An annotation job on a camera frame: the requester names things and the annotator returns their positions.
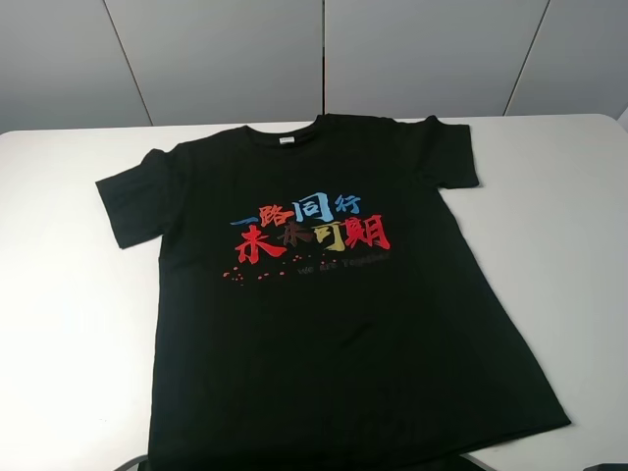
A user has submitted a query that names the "black printed t-shirt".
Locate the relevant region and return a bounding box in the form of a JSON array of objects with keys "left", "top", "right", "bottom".
[{"left": 97, "top": 115, "right": 570, "bottom": 470}]

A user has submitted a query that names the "grey wall panel partition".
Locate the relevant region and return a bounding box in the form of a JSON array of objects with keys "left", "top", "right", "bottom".
[{"left": 1, "top": 1, "right": 627, "bottom": 131}]

